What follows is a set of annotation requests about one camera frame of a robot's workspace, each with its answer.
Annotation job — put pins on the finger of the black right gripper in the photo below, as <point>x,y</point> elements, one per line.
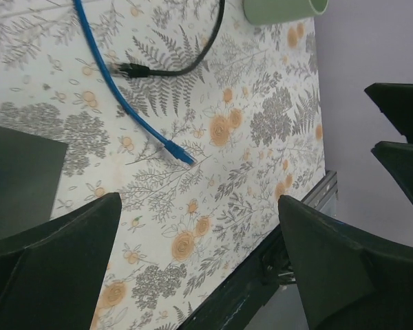
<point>397,159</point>
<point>395,101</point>

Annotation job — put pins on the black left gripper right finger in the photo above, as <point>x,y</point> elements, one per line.
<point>347,278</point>

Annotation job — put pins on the floral table mat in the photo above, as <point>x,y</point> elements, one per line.
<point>199,160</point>

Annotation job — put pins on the aluminium frame rail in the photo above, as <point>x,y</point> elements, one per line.
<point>323,197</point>

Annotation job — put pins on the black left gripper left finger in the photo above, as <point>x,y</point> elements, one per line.
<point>51,275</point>

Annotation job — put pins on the black network switch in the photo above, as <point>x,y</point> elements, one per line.
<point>30,169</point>

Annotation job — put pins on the green cup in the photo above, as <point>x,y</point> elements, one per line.
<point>268,12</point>

